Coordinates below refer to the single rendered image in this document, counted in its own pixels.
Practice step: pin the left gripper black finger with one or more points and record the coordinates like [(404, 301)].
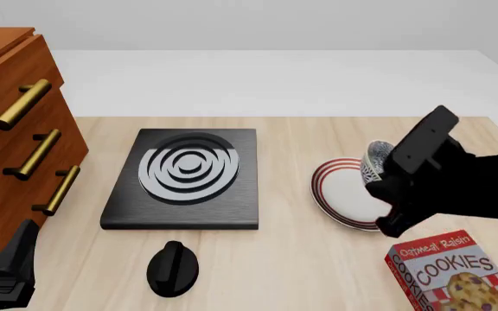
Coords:
[(15, 252)]

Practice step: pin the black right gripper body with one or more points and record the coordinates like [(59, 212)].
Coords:
[(409, 207)]

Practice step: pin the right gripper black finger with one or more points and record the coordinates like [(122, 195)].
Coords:
[(378, 192)]

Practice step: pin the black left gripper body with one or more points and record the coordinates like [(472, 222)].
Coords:
[(2, 293)]

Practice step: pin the black patterned bowl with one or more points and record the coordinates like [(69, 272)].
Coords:
[(374, 155)]

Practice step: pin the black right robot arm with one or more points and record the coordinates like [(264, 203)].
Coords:
[(482, 188)]

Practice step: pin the white plate with red rings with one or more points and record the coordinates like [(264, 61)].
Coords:
[(344, 191)]

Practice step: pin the flat black stove plate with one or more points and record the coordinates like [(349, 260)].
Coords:
[(188, 212)]

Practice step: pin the oatmeal raisin cookies box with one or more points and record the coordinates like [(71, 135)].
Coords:
[(452, 275)]

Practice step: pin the round black stove knob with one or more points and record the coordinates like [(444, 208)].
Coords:
[(172, 272)]

